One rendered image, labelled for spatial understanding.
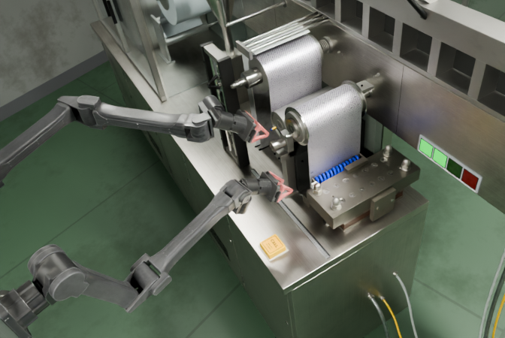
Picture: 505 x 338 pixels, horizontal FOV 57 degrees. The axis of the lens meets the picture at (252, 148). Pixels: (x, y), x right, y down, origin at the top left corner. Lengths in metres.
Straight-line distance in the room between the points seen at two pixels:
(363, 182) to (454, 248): 1.26
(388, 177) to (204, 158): 0.82
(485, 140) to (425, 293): 1.38
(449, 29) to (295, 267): 0.90
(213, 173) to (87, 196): 1.64
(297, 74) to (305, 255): 0.66
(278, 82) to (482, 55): 0.71
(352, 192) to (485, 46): 0.67
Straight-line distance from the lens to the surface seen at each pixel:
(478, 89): 1.42
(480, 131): 1.47
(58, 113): 1.59
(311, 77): 1.82
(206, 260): 2.85
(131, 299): 1.41
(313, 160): 1.69
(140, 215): 3.20
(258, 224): 1.79
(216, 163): 2.05
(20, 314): 1.12
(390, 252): 1.95
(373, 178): 1.75
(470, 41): 1.38
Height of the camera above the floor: 2.30
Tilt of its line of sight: 42 degrees down
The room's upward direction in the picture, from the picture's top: 10 degrees counter-clockwise
